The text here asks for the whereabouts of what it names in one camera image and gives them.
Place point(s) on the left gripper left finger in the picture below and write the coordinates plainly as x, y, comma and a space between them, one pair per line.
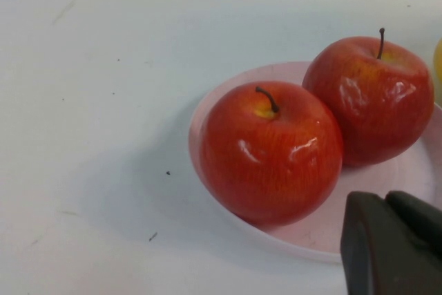
376, 260

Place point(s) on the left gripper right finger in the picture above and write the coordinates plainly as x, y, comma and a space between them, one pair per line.
421, 220

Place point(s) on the red apple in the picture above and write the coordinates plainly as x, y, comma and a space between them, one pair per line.
376, 115
269, 170

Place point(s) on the yellow banana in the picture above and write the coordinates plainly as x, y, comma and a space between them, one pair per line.
438, 60

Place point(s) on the pink round plate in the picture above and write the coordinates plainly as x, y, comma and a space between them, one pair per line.
397, 177

